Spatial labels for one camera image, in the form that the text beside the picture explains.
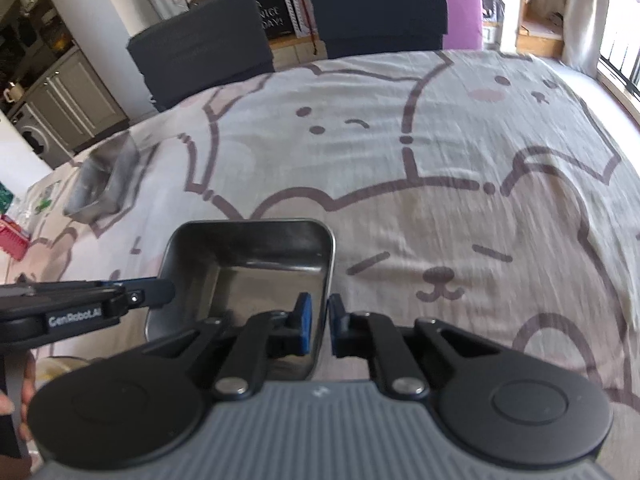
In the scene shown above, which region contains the window railing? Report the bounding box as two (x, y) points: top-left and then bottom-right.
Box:
(597, 0), (640, 126)

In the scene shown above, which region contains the person's left hand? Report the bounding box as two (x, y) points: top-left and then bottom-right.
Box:
(0, 354), (38, 480)

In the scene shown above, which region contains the purple sofa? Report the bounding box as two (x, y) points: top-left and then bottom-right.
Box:
(442, 0), (485, 51)

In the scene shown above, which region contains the small steel square tray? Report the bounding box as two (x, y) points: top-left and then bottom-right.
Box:
(64, 142), (143, 222)

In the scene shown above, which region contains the black letter sign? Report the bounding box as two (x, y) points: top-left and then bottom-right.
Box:
(247, 0), (291, 41)

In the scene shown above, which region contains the dark kitchen alcove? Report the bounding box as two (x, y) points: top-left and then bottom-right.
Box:
(0, 0), (76, 91)

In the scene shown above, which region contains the grey kitchen cabinet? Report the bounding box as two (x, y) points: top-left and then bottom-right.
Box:
(22, 47), (128, 156)

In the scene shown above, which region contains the beige curtain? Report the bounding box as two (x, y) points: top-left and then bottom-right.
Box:
(562, 0), (616, 78)

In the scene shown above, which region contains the cartoon printed tablecloth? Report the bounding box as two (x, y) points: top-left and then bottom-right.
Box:
(0, 47), (640, 480)

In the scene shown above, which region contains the large steel rectangular tray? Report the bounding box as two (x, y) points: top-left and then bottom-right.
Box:
(145, 218), (336, 381)

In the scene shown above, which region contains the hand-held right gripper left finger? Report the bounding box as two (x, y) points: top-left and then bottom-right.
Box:
(112, 292), (315, 401)

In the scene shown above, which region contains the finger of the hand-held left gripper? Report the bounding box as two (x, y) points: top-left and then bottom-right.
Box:
(102, 277), (176, 313)

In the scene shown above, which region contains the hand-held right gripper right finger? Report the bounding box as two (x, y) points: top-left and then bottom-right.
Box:
(326, 294), (523, 401)

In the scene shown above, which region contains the dark grey chair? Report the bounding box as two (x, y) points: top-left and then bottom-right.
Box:
(304, 0), (448, 60)
(126, 0), (277, 112)

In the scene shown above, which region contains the green printed packet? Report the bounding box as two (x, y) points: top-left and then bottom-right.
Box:
(22, 182), (63, 221)

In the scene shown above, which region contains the washing machine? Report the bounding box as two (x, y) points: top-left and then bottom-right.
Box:
(7, 102), (71, 171)

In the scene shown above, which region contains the wooden step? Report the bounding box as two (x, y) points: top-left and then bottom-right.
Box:
(517, 0), (568, 58)

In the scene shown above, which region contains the red box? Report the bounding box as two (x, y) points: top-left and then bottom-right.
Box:
(0, 215), (32, 262)

